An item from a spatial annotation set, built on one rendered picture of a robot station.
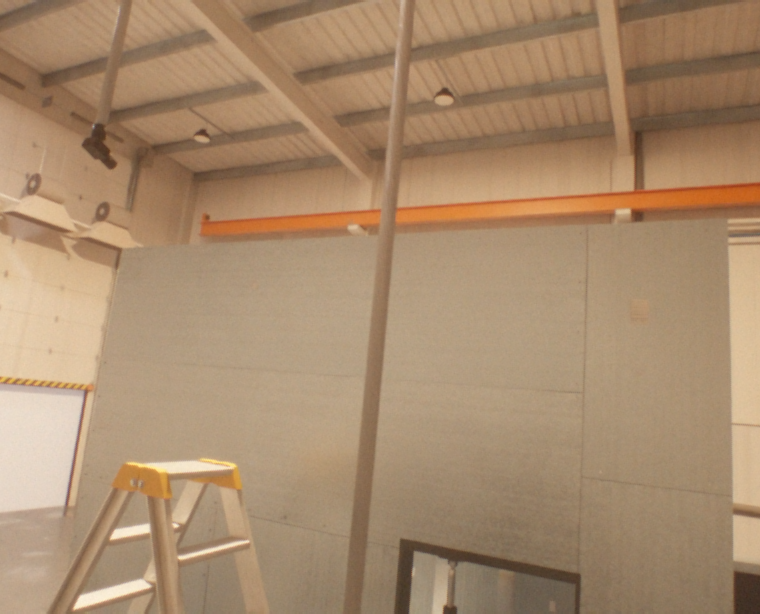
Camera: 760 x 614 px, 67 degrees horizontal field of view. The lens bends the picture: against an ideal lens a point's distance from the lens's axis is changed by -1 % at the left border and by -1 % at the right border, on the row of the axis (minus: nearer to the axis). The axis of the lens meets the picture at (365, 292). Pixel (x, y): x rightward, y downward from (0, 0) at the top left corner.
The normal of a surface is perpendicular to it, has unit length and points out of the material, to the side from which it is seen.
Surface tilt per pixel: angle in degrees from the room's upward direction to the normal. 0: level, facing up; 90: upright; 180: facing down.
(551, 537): 90
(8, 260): 90
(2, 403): 90
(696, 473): 90
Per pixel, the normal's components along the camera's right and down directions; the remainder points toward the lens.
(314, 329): -0.45, -0.21
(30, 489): 0.89, 0.00
